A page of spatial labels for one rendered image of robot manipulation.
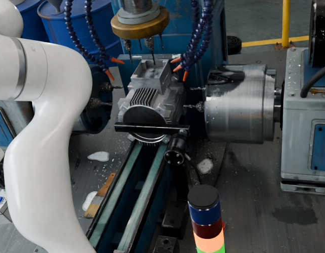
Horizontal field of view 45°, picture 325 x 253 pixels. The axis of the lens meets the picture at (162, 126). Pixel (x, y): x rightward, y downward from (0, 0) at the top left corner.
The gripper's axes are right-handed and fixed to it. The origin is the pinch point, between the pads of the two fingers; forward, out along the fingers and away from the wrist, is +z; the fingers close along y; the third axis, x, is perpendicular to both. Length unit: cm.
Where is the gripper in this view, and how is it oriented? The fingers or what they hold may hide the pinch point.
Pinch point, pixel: (3, 181)
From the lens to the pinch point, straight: 114.8
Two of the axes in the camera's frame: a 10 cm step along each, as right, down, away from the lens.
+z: 4.9, 7.4, 4.6
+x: -8.3, 2.3, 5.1
